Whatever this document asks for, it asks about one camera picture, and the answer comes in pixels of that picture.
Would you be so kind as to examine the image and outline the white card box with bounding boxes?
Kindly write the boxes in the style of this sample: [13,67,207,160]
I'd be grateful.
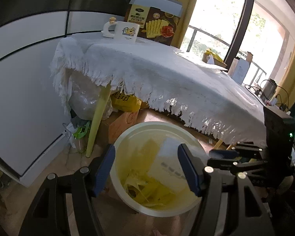
[227,57,251,84]

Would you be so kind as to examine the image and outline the yellow plastic bag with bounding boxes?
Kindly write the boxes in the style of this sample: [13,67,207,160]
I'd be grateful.
[123,172,187,207]

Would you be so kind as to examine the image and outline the tan sachet tray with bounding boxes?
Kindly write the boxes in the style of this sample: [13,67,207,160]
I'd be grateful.
[202,53,228,69]

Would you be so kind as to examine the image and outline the brown cracker box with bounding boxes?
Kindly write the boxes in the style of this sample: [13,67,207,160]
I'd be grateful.
[124,0,183,47]

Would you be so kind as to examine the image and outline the metal cup with cables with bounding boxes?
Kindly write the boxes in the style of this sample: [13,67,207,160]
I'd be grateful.
[244,84,289,104]

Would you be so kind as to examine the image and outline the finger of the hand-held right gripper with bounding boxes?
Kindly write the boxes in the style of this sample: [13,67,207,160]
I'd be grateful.
[208,141,266,160]
[206,158,265,175]

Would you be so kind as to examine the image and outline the person's right forearm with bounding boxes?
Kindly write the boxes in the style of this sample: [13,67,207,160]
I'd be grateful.
[268,174,295,236]

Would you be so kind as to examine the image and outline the cream ribbed waste bin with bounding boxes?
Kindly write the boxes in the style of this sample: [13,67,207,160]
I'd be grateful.
[112,122,210,217]

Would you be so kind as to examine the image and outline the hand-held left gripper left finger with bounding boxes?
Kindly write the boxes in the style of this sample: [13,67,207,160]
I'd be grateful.
[25,144,116,236]

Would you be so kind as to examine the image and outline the yellow shopping bag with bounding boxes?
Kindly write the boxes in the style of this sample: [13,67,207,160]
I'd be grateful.
[111,92,143,112]

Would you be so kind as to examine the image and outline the balcony railing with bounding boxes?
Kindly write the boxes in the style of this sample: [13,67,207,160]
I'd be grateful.
[184,25,267,79]

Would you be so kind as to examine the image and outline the metal tumbler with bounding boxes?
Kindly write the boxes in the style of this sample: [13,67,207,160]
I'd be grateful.
[262,79,277,101]

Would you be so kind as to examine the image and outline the white paper wrapper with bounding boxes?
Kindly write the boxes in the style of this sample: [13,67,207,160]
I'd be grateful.
[147,138,202,195]

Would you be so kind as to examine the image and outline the printed cardboard box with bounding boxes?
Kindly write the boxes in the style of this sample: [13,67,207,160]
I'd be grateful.
[98,109,140,145]

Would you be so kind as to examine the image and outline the yellow sachets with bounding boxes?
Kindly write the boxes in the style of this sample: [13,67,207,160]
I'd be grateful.
[204,50,223,62]

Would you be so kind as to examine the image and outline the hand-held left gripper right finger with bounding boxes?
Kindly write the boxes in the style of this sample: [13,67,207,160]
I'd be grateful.
[177,143,269,236]

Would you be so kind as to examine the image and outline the green plastic bag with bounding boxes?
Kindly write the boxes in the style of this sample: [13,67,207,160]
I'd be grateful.
[72,120,91,139]

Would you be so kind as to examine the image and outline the yellow table leg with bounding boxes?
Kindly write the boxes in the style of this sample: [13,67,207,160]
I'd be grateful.
[215,139,233,150]
[86,86,112,158]

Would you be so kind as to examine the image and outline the white and black wardrobe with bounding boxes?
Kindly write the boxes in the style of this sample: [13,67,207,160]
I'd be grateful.
[0,0,143,187]

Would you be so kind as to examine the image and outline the black window frame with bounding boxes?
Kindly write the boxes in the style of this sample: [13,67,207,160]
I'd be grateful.
[224,0,257,63]

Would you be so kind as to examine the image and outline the large clear plastic bag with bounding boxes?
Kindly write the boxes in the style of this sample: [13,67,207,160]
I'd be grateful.
[69,75,113,121]

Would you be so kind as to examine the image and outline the white cartoon mug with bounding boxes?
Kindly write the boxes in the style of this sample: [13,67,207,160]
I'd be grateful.
[101,17,140,44]

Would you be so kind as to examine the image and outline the table with white fringed cloth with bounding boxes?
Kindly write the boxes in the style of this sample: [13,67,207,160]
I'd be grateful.
[50,33,268,147]

